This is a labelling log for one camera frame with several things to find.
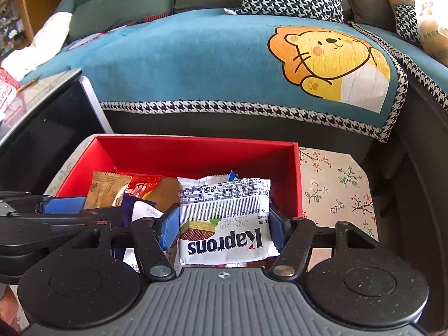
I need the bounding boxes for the large red snack packet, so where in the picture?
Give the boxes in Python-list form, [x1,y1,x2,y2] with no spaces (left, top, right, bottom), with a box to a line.
[117,171,163,200]

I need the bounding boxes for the blue lion sofa cover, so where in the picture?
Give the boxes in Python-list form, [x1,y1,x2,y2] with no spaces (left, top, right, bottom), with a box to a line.
[24,14,409,143]

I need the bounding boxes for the blue houndstooth-trim sofa cover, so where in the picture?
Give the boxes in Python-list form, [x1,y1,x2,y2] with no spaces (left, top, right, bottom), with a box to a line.
[346,21,448,113]

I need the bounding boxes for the floral tablecloth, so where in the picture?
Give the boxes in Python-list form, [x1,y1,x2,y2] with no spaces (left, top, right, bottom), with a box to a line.
[45,136,380,243]

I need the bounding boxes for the white wafer packet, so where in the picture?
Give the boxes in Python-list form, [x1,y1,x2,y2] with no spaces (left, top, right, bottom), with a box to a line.
[177,176,281,266]

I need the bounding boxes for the white cloth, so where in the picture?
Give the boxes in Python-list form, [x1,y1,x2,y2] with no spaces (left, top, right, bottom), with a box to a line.
[2,12,72,78]

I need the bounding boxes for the red cardboard box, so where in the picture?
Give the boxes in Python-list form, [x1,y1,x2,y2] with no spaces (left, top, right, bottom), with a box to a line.
[56,134,303,274]

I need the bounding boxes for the black glass table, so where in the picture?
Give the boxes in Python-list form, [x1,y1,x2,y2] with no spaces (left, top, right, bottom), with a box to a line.
[0,69,114,197]

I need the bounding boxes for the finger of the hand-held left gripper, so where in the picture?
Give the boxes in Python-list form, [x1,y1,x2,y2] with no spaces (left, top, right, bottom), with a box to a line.
[0,191,87,215]
[0,207,122,232]

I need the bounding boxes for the tan snack packet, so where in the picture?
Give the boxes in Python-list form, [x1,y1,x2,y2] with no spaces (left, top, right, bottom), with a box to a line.
[84,171,132,211]

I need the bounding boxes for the large green cushion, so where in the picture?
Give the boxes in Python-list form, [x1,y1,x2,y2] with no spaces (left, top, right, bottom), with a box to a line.
[67,0,177,42]

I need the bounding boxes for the white plastic bag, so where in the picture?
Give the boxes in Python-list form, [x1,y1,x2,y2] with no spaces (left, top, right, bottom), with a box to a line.
[412,0,448,66]

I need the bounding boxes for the dark blue snack packet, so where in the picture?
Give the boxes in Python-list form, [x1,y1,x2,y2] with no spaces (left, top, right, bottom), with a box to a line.
[119,194,157,228]

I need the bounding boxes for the red white bag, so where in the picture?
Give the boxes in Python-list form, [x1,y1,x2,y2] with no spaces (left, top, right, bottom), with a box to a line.
[0,68,20,113]

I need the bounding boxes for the small orange houndstooth pillow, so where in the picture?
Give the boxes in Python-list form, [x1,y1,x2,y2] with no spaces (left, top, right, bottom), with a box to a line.
[383,0,422,44]

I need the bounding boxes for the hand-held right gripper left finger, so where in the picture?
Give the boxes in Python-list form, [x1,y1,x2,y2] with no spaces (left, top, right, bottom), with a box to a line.
[65,204,181,281]

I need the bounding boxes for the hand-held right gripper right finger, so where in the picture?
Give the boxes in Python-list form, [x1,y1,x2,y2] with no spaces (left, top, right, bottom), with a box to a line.
[268,206,382,281]

